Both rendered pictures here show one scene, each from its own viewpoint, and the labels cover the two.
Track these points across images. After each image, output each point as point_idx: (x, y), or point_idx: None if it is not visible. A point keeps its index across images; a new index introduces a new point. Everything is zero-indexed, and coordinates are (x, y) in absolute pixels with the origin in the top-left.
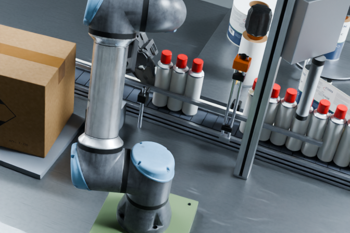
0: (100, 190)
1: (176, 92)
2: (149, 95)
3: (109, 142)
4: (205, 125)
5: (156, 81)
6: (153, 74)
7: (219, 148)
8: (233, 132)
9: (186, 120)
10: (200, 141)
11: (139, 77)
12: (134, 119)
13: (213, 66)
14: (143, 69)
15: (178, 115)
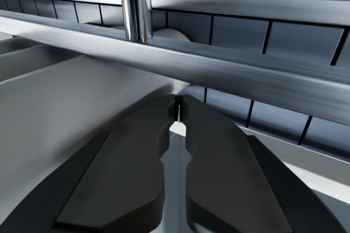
0: None
1: (30, 47)
2: (221, 93)
3: None
4: (45, 4)
5: (78, 85)
6: (95, 142)
7: None
8: (10, 7)
9: (84, 2)
10: None
11: (237, 142)
12: None
13: None
14: (186, 205)
15: (104, 14)
